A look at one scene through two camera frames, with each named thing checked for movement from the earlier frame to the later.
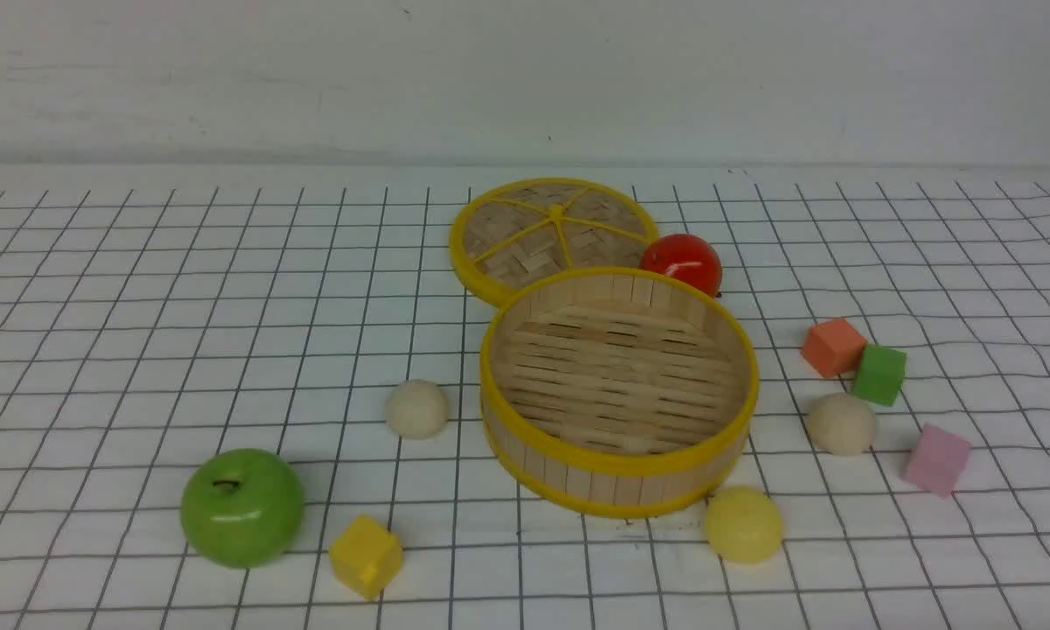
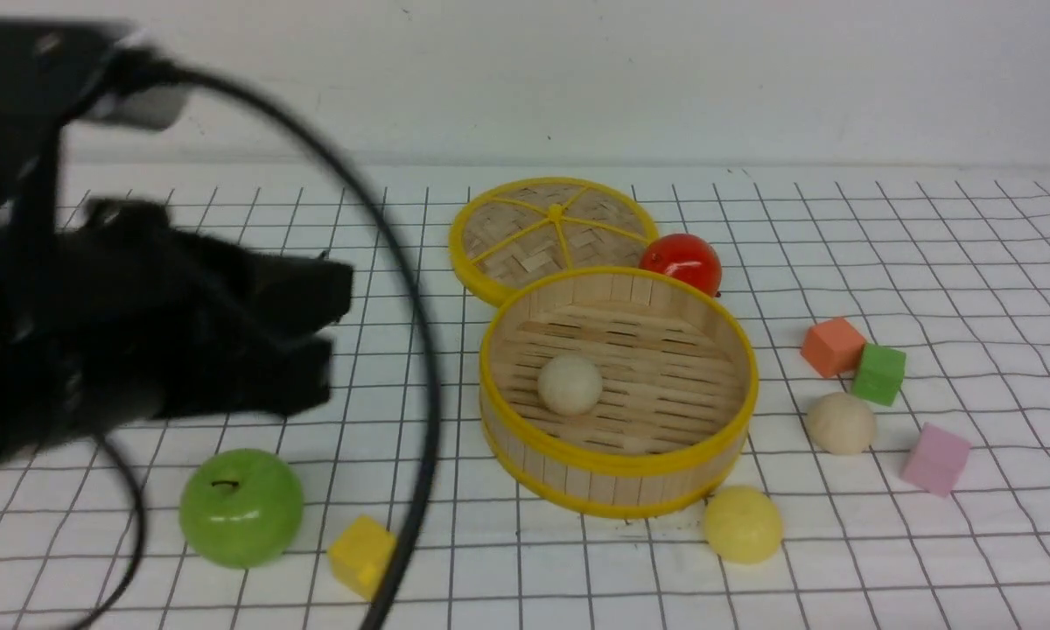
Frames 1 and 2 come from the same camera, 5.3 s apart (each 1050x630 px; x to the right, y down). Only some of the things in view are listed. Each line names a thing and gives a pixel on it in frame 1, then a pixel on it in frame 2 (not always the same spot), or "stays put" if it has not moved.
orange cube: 833,347 stays put
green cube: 880,374 stays put
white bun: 842,423 stays put
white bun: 416,409 to 570,385
